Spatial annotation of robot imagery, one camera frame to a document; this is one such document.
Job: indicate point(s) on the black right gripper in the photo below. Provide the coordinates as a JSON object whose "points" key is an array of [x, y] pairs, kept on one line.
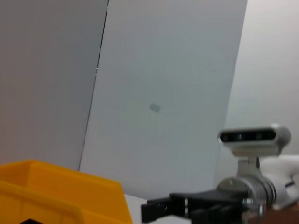
{"points": [[205, 203]]}

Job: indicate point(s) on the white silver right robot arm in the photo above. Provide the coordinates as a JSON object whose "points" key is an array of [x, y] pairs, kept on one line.
{"points": [[275, 177]]}

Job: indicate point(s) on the yellow plastic bin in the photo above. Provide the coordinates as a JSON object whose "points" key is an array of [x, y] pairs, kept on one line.
{"points": [[58, 186]]}

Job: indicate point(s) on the small grey wall sticker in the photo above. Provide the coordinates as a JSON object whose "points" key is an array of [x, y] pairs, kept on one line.
{"points": [[155, 107]]}

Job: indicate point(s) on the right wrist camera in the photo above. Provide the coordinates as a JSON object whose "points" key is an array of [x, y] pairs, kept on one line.
{"points": [[252, 137]]}

